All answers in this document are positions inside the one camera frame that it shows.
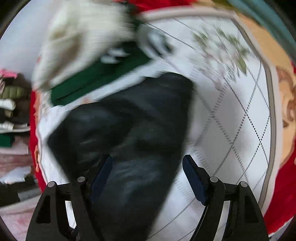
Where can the red floral blanket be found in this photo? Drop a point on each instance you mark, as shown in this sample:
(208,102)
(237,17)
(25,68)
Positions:
(282,206)

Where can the light blue quilt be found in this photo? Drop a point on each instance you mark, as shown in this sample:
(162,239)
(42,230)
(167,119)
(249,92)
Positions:
(266,16)

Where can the white diamond pattern cloth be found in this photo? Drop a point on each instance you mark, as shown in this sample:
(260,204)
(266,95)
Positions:
(232,132)

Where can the white fluffy folded garment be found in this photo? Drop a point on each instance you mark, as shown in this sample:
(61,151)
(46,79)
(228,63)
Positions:
(77,35)

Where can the green striped folded garment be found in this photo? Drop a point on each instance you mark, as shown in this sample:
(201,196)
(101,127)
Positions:
(114,63)

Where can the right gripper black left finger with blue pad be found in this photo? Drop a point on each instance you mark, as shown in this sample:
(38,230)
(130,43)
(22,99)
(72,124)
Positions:
(65,212)

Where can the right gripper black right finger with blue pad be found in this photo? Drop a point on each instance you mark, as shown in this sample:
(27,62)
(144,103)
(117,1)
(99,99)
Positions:
(244,220)

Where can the black leather jacket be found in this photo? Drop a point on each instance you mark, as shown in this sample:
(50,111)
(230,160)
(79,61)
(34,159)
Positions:
(143,129)

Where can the hanging clothes on rack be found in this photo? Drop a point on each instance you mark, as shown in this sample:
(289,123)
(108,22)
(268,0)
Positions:
(16,159)

